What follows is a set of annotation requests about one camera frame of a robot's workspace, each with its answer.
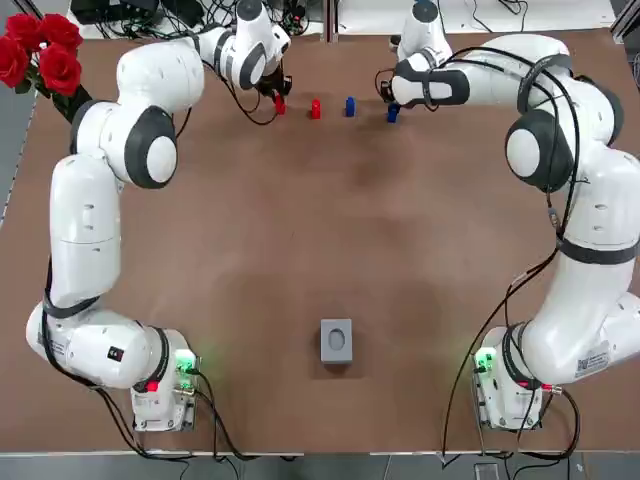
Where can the blue block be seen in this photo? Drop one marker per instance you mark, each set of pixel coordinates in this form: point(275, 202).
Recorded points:
point(351, 106)
point(393, 114)

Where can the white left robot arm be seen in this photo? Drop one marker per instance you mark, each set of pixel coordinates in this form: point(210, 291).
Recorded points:
point(85, 225)

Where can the aluminium frame post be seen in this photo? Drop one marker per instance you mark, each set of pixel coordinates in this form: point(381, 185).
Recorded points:
point(625, 22)
point(330, 20)

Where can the grey floor outlet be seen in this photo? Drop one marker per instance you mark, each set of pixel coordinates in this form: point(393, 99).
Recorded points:
point(485, 471)

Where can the grey box with round recess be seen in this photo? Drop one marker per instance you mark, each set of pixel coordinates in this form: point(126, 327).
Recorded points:
point(336, 340)

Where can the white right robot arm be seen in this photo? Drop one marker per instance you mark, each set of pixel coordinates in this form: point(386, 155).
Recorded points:
point(590, 280)

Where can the red block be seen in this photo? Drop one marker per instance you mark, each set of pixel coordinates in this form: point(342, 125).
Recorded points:
point(280, 106)
point(315, 110)

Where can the red artificial rose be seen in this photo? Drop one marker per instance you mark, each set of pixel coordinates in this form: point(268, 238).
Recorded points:
point(60, 70)
point(21, 29)
point(61, 31)
point(11, 62)

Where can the black electronics box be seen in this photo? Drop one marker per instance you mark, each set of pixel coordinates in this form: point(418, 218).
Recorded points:
point(115, 10)

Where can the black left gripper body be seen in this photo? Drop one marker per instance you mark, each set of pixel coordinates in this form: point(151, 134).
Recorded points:
point(276, 85)

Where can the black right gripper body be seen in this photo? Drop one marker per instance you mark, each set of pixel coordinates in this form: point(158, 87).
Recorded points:
point(387, 92)

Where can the dark flower vase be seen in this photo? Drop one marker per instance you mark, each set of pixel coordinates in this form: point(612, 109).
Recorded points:
point(75, 105)

